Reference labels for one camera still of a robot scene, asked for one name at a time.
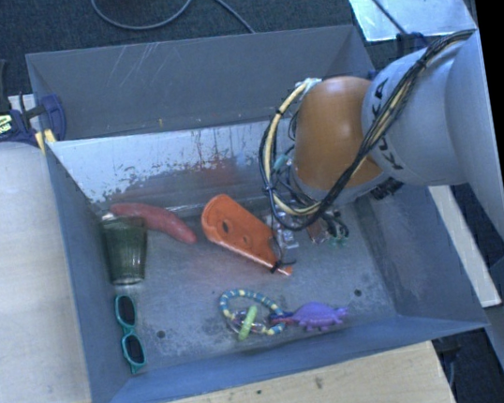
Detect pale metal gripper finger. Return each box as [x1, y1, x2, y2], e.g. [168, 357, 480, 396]
[270, 231, 287, 261]
[281, 229, 304, 265]

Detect orange flat plastic tool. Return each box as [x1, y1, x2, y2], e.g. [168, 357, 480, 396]
[197, 185, 295, 289]

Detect purple toy dinosaur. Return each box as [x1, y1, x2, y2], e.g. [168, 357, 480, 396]
[280, 294, 352, 337]

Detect red toy sausage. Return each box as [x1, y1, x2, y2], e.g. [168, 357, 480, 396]
[109, 190, 199, 257]

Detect dark green ribbed cup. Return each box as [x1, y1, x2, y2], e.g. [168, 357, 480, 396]
[100, 212, 156, 288]

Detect grey metal bin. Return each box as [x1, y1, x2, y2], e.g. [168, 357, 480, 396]
[23, 0, 496, 403]

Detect teal sunglasses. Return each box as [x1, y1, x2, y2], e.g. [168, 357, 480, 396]
[111, 292, 150, 376]

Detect pale wood board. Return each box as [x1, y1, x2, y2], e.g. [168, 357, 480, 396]
[0, 138, 93, 403]

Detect blue yellow ring rattle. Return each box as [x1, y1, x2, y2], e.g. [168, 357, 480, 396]
[217, 281, 289, 345]

